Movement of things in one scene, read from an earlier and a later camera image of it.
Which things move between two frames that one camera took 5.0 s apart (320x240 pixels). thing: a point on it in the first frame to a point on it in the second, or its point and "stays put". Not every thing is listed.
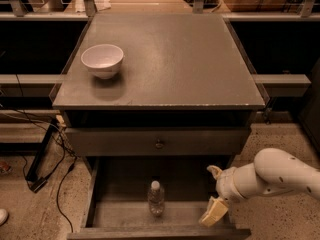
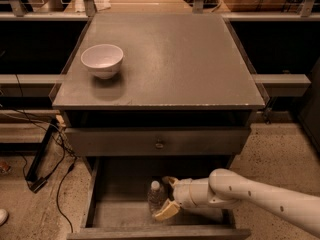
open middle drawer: [117, 199] stays put
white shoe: [3, 216] stays put
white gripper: [226, 184] to [182, 191]
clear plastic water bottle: [156, 199] stays put
